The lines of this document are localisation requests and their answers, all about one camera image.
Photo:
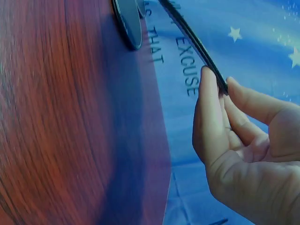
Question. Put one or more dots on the black round coaster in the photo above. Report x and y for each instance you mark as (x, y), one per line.
(199, 48)
(131, 23)

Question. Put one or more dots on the person's right hand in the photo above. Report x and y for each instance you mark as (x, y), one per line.
(246, 178)

